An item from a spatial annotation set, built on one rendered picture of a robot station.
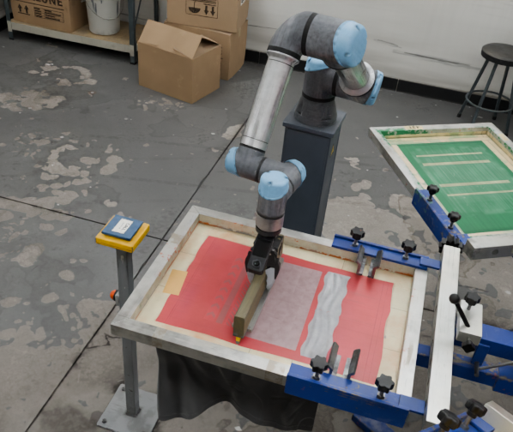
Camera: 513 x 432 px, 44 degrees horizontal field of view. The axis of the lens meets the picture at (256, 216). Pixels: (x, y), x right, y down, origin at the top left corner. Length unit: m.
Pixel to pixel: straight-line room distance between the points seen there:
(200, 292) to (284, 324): 0.26
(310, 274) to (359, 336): 0.27
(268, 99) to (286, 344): 0.66
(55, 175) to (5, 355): 1.45
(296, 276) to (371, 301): 0.24
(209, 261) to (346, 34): 0.78
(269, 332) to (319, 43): 0.79
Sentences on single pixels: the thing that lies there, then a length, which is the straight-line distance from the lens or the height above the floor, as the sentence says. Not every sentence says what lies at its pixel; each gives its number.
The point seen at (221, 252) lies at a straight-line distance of 1.99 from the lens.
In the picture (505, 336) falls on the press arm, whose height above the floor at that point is 1.04.
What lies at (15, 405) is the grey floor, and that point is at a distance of 2.87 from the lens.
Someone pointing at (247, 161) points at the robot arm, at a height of 1.32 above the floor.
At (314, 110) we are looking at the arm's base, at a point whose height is 1.26.
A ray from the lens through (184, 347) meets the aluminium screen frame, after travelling 1.66.
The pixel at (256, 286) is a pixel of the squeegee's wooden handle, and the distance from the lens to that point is 1.73.
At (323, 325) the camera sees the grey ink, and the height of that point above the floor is 0.96.
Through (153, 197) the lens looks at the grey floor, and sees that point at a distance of 3.87.
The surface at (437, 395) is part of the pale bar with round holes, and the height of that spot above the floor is 1.04.
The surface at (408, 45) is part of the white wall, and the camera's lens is 5.43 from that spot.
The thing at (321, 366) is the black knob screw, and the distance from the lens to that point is 1.56.
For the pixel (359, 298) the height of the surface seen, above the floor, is 0.95.
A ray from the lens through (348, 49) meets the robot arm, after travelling 1.71.
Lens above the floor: 2.23
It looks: 36 degrees down
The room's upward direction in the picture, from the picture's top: 6 degrees clockwise
